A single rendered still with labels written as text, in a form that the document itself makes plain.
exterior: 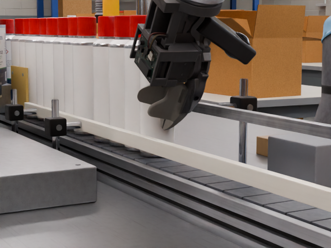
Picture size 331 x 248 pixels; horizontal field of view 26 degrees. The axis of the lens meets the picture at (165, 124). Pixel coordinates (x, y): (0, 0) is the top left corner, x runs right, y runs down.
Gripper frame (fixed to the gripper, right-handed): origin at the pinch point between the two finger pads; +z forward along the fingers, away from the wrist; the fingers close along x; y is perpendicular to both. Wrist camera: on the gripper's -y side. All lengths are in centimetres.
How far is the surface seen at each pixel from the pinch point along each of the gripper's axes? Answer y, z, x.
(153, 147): 4.5, 1.0, 4.3
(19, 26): 1, 20, -62
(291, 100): -135, 83, -112
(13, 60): 3, 27, -59
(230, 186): 2.7, -4.8, 19.2
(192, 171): 2.2, -0.1, 11.1
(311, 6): -572, 285, -575
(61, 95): 2.2, 18.1, -32.6
